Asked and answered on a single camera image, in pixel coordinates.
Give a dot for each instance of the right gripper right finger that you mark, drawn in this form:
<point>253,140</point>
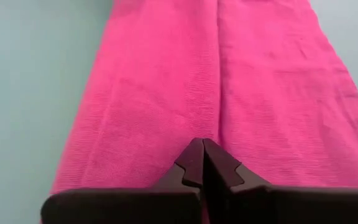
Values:
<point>291,205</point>

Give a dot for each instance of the green table mat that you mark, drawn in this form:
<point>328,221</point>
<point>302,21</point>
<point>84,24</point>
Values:
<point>17,93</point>

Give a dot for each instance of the pink cloth towel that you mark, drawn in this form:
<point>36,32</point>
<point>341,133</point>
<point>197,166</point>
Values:
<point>213,77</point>

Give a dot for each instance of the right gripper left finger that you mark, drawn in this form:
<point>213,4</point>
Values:
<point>120,207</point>

